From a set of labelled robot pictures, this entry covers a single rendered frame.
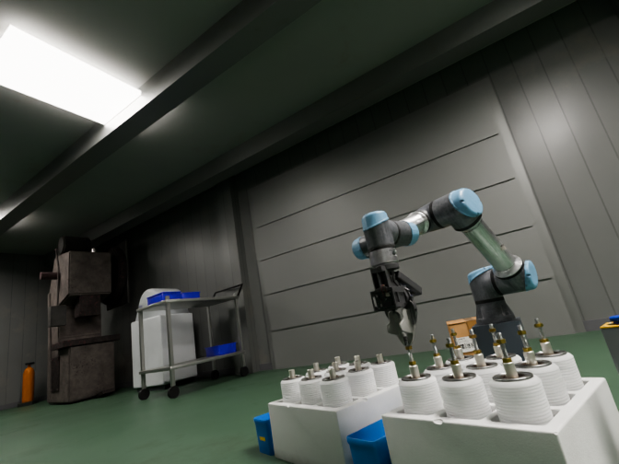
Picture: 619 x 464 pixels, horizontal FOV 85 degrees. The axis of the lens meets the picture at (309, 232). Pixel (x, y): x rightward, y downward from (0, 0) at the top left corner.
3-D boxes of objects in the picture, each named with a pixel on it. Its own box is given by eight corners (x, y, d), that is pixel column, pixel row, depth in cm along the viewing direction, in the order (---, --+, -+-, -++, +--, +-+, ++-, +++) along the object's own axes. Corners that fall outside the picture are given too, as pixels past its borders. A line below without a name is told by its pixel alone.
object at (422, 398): (429, 446, 88) (412, 373, 93) (463, 453, 81) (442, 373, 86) (407, 460, 82) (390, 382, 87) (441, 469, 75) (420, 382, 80)
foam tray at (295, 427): (351, 422, 145) (343, 377, 150) (429, 434, 116) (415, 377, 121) (274, 458, 121) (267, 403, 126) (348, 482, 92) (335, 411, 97)
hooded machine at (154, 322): (199, 379, 457) (192, 284, 491) (161, 390, 409) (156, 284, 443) (169, 383, 487) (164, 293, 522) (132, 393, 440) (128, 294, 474)
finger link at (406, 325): (400, 348, 85) (390, 311, 88) (412, 343, 89) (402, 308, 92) (410, 346, 83) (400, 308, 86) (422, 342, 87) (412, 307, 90)
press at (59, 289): (150, 385, 509) (143, 226, 576) (64, 408, 414) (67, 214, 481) (103, 390, 573) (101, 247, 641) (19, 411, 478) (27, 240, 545)
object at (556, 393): (596, 463, 66) (561, 366, 71) (540, 463, 70) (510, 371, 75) (582, 444, 75) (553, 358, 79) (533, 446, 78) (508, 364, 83)
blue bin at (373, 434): (417, 445, 108) (408, 404, 111) (449, 450, 100) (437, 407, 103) (353, 487, 89) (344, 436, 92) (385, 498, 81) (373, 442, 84)
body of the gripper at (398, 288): (373, 314, 89) (363, 270, 92) (391, 310, 95) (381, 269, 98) (398, 309, 84) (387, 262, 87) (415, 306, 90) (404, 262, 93)
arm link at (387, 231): (393, 210, 97) (373, 208, 92) (402, 247, 94) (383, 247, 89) (374, 219, 103) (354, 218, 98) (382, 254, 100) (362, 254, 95)
